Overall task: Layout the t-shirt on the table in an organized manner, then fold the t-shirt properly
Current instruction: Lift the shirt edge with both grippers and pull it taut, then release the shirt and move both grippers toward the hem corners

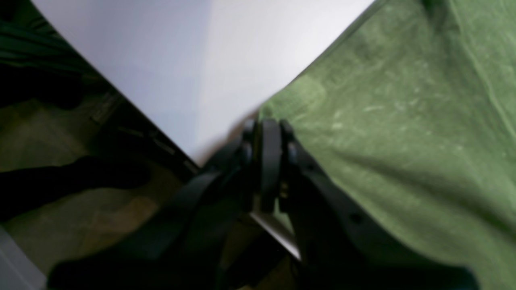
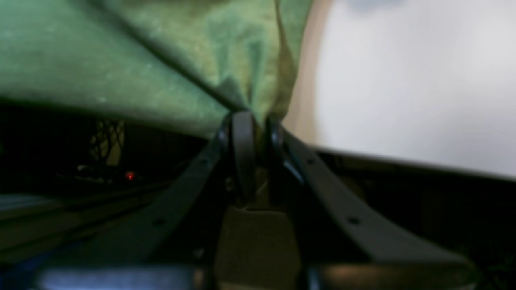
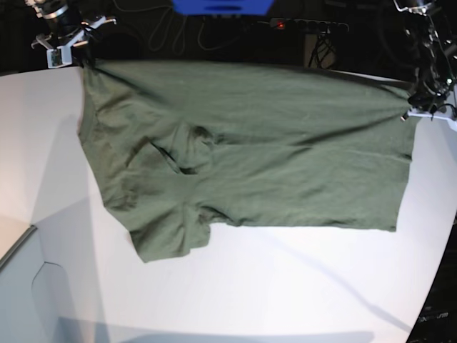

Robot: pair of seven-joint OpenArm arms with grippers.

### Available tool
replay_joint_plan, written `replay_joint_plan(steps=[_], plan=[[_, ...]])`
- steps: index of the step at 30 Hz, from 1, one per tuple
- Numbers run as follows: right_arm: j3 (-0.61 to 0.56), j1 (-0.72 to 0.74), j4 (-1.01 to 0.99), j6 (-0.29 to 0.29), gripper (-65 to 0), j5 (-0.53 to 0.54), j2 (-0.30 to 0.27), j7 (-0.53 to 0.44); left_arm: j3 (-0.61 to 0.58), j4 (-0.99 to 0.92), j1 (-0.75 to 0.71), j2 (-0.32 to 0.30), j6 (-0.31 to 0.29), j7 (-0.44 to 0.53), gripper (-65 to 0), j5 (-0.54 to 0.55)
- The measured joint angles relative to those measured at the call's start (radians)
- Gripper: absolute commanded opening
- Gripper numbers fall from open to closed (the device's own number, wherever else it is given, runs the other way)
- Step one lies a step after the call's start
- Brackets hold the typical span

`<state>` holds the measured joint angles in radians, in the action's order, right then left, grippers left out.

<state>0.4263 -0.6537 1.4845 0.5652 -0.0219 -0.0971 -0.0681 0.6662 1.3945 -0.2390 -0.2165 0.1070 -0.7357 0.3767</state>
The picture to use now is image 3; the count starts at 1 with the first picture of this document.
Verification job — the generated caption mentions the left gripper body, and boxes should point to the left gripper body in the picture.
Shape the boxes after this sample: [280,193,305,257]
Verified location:
[401,94,456,131]

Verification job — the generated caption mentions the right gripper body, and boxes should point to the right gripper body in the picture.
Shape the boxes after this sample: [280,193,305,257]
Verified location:
[31,16,117,53]

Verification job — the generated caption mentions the green t-shirt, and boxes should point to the green t-shirt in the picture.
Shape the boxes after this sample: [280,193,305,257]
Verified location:
[79,61,417,262]

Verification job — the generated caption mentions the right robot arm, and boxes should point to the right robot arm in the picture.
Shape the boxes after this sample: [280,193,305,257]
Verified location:
[25,0,117,50]

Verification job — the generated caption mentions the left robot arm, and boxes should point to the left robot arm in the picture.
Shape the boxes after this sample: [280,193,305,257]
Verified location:
[393,1,456,131]

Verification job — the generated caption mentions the blue box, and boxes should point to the blue box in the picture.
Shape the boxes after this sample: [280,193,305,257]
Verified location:
[171,0,274,16]

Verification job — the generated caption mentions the black power strip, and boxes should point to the black power strip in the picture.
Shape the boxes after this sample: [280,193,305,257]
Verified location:
[269,18,350,34]

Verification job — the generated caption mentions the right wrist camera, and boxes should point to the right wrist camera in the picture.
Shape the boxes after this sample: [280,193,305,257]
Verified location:
[46,46,73,69]

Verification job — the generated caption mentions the white cable loops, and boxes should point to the white cable loops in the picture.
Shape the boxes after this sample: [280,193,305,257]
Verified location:
[148,10,251,54]

